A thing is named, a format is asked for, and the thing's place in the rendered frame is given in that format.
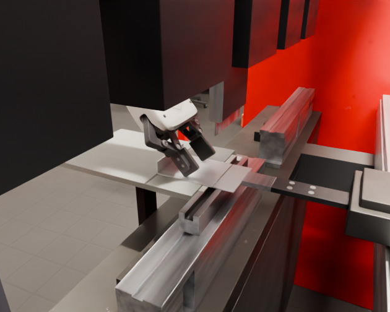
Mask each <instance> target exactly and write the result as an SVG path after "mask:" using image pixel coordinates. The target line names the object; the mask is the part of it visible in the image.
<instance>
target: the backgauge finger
mask: <svg viewBox="0 0 390 312"><path fill-rule="evenodd" d="M241 185H243V186H248V187H251V188H256V189H261V190H264V191H269V192H272V193H277V194H283V195H286V196H291V197H295V198H299V199H304V200H307V201H312V202H317V203H320V204H325V205H329V206H333V207H338V208H341V209H347V217H346V222H345V230H344V233H345V235H348V236H352V237H355V238H360V239H363V240H367V241H372V242H375V243H379V244H382V245H386V246H390V172H388V171H381V170H375V169H371V168H364V169H363V171H358V170H355V171H354V174H353V180H352V185H351V188H350V192H349V193H348V192H344V191H338V190H335V189H329V188H324V187H320V186H315V185H312V184H306V183H301V182H297V181H292V180H286V179H283V178H277V177H274V176H269V175H263V174H260V173H254V172H250V171H249V172H248V173H247V174H246V176H245V177H244V178H243V180H242V181H241Z"/></svg>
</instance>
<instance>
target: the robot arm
mask: <svg viewBox="0 0 390 312"><path fill-rule="evenodd" d="M126 107H127V108H128V110H129V112H130V114H131V115H132V117H133V118H134V120H135V122H136V123H137V125H138V126H139V127H140V129H141V130H142V132H143V133H144V141H145V145H146V146H147V147H150V148H153V149H157V151H159V152H161V153H163V154H165V156H166V157H168V158H169V157H170V158H171V159H172V160H173V162H174V164H175V165H176V166H177V168H178V169H179V171H180V172H181V173H182V175H183V176H184V177H187V176H189V175H190V174H192V173H194V172H195V171H197V170H198V169H199V165H198V164H197V162H196V161H195V159H194V158H193V156H192V155H191V154H190V153H189V151H188V150H187V148H186V147H183V148H182V146H181V144H180V142H179V140H178V137H177V135H176V132H175V131H177V130H179V131H180V132H181V133H182V134H183V135H184V136H186V137H187V138H188V139H189V140H190V141H191V142H190V143H189V145H190V146H191V147H192V149H193V151H195V153H196V155H197V156H198V157H199V158H200V160H201V161H205V160H206V159H208V158H209V157H211V156H213V155H214V154H215V153H216V151H215V150H214V148H213V147H212V146H211V144H210V142H209V141H208V140H207V138H206V137H205V135H204V134H203V130H202V128H201V127H200V123H199V118H198V113H197V109H196V107H195V106H194V105H193V103H192V102H191V100H190V99H187V100H185V101H183V102H181V103H180V104H178V105H176V106H174V107H172V108H170V109H168V110H166V111H157V110H150V109H145V108H138V107H133V106H126ZM187 127H189V130H187V129H186V128H187ZM169 139H170V140H171V142H169V141H168V140H169Z"/></svg>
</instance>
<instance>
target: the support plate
mask: <svg viewBox="0 0 390 312"><path fill-rule="evenodd" d="M113 135H114V137H113V138H112V139H110V140H108V141H106V142H104V143H102V144H100V145H98V146H96V147H94V148H92V149H90V150H88V151H86V152H84V153H82V154H80V155H78V156H76V157H74V158H72V159H70V160H68V161H67V162H65V163H63V164H61V165H59V166H61V167H65V168H69V169H72V170H76V171H81V172H83V173H88V174H90V175H95V176H99V177H102V178H106V179H109V180H113V181H117V182H120V183H124V184H128V185H131V186H136V187H138V188H143V189H147V190H150V191H154V192H157V193H161V194H166V195H168V196H173V197H177V198H180V199H184V200H187V201H189V200H190V199H191V198H192V197H193V196H194V195H195V194H196V193H197V192H198V190H199V189H200V188H201V187H202V186H203V185H200V184H196V183H191V182H188V181H183V180H179V179H176V178H171V177H168V176H163V175H157V176H156V177H155V178H153V179H152V180H151V181H149V182H148V183H147V184H144V183H145V182H146V181H148V180H149V179H151V177H153V176H154V175H156V174H157V161H158V160H160V159H161V158H162V157H164V156H165V154H163V153H161V152H159V151H157V149H153V148H150V147H147V146H146V145H145V141H144V133H142V132H135V131H129V130H125V129H120V130H118V131H116V132H114V133H113ZM179 142H180V144H183V147H186V148H187V149H189V148H190V147H191V146H190V145H189V143H190V142H188V141H182V140H179ZM213 148H214V150H215V151H216V153H215V154H214V155H213V156H211V157H209V158H208V159H211V160H216V161H220V162H226V161H227V160H228V159H229V158H230V157H231V156H232V155H235V150H230V149H224V148H220V147H214V146H213Z"/></svg>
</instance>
